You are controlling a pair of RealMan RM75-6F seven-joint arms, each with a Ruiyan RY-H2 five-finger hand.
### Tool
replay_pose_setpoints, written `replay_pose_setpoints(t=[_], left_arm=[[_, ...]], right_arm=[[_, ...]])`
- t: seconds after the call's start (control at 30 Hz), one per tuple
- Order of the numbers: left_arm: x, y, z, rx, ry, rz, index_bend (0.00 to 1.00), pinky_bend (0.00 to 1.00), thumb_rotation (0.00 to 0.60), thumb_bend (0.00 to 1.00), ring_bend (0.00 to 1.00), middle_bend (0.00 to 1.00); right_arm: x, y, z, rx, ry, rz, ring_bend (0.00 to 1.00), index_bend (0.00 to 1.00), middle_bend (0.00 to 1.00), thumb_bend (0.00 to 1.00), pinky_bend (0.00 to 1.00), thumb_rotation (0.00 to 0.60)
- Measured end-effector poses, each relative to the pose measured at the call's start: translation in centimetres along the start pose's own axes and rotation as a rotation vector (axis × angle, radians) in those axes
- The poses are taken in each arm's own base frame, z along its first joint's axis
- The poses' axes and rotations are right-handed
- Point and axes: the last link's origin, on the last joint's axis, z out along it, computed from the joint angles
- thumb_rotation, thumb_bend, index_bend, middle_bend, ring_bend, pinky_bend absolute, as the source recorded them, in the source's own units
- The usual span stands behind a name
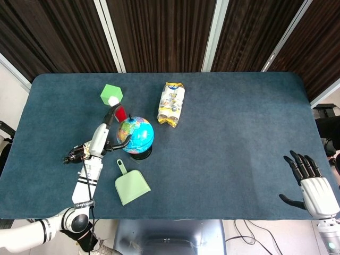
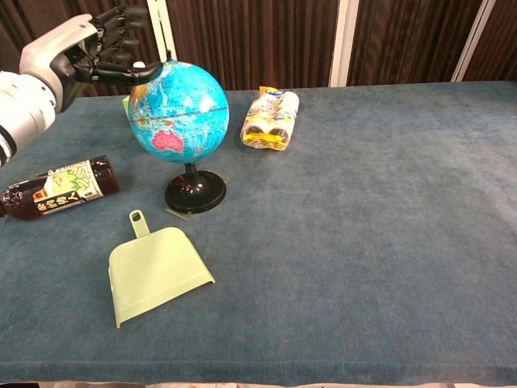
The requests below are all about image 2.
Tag left black grey robot hand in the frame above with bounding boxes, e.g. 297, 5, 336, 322
19, 5, 165, 115

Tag blue desk globe black stand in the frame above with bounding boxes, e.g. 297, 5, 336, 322
128, 49, 230, 215

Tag brown tea bottle with label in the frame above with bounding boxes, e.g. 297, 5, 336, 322
0, 155, 121, 221

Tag packaged rolls in clear plastic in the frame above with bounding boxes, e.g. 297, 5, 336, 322
241, 85, 301, 154

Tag light green plastic dustpan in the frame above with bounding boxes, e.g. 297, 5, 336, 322
107, 209, 216, 329

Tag blue table cloth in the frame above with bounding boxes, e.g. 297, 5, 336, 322
0, 80, 517, 386

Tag white metal frame post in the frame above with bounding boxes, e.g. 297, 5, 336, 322
328, 0, 360, 88
146, 0, 178, 62
451, 0, 497, 83

